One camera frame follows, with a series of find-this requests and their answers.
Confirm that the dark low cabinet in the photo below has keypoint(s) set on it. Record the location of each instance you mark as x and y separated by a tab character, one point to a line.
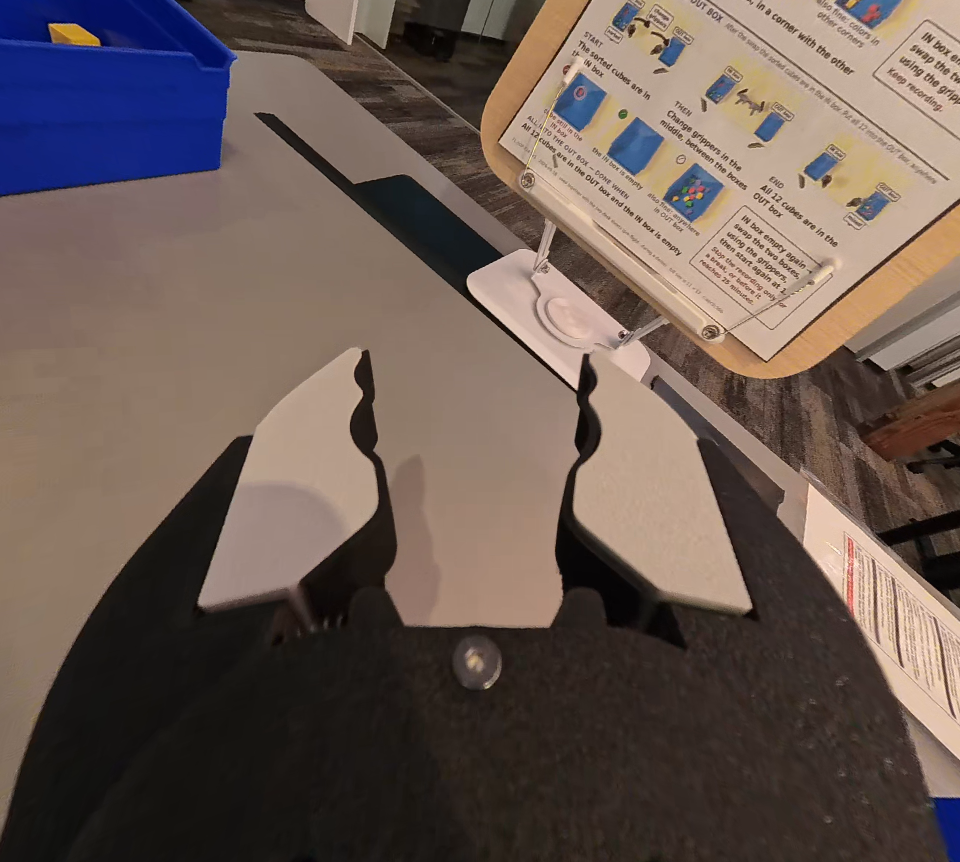
439	0

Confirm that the black table frame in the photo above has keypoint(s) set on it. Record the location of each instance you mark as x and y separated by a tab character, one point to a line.
922	525

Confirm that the yellow wooden cube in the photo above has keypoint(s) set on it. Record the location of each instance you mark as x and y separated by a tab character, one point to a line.
73	35

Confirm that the blue plastic bin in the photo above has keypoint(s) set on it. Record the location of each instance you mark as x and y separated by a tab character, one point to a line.
946	832
112	112

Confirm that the laminated paper sheet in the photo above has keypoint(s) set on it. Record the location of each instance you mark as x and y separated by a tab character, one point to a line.
885	607

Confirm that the illustrated instruction sheet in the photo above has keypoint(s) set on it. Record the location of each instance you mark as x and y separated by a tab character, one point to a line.
750	90

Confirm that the wooden post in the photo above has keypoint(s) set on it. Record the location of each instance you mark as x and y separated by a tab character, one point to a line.
915	423

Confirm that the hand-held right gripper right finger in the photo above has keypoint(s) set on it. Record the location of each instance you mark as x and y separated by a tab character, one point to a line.
652	510

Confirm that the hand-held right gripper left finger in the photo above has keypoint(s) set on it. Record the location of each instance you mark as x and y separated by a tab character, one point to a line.
300	502

